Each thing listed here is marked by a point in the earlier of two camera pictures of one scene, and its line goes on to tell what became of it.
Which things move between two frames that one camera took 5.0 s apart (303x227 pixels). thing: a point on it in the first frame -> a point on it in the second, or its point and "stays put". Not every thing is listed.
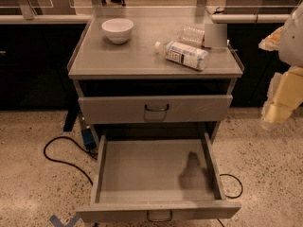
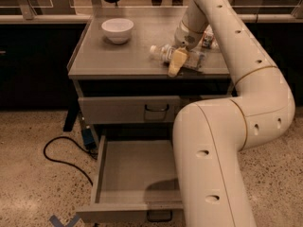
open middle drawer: (157, 177) stays put
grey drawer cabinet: (156, 84) stays put
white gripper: (293, 43) -> (185, 37)
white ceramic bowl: (117, 29) stays put
